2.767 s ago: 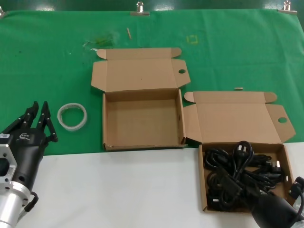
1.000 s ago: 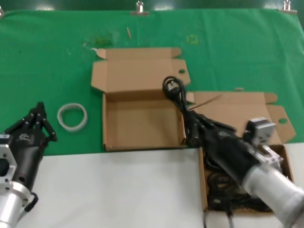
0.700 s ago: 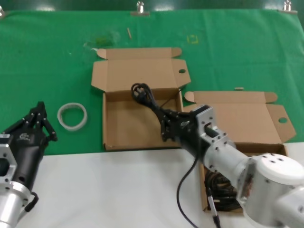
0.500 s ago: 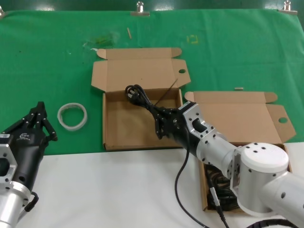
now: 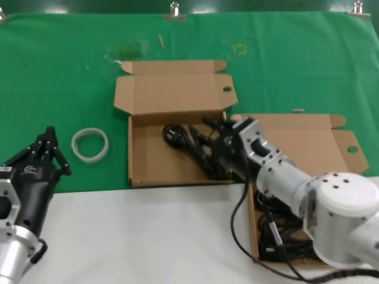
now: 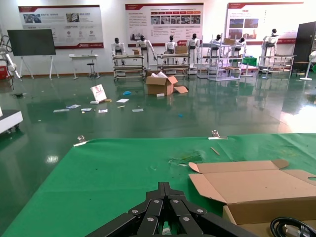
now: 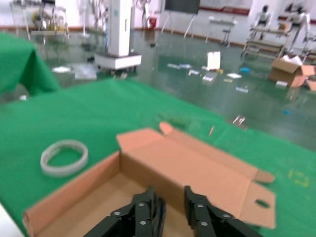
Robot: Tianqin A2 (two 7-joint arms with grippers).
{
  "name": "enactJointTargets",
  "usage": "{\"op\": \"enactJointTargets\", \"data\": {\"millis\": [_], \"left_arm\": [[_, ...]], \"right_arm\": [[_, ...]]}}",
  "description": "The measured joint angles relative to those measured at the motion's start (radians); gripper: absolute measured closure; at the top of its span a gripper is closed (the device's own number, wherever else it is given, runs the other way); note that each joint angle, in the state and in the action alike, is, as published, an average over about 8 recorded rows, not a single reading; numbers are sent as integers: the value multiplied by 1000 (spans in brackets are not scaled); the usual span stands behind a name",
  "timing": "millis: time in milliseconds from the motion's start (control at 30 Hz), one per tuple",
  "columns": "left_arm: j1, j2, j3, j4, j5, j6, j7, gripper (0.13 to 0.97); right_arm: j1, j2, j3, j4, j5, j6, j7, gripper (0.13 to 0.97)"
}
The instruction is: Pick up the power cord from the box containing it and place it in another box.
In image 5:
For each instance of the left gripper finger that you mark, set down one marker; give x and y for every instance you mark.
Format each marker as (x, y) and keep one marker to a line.
(32, 154)
(56, 156)

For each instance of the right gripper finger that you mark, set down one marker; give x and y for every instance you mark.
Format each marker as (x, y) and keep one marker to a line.
(222, 124)
(204, 139)

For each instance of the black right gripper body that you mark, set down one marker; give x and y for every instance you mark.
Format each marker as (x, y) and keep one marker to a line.
(231, 156)

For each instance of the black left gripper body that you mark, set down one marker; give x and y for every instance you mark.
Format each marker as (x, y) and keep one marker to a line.
(32, 192)

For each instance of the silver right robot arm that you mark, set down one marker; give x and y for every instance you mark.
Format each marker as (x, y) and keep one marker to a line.
(334, 207)

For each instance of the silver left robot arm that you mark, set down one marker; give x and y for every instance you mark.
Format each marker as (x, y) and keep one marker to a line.
(14, 254)

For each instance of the open cardboard box, large lid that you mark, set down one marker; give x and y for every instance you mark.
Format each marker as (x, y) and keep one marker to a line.
(165, 88)

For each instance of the open cardboard box, narrow lid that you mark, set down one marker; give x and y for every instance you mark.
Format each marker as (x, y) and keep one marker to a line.
(311, 139)

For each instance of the green cloth table mat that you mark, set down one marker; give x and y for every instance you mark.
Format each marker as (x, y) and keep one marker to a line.
(59, 88)

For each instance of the small wooden stick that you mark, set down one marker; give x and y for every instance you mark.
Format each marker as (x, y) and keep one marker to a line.
(161, 41)

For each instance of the silver binder clip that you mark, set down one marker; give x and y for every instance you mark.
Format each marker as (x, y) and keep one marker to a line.
(358, 12)
(174, 15)

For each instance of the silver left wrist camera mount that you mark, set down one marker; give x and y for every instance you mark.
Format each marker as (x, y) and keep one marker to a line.
(7, 201)

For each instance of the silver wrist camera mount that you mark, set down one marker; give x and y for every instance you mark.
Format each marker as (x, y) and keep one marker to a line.
(7, 201)
(254, 139)

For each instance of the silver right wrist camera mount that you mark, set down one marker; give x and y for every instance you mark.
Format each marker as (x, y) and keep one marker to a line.
(254, 139)

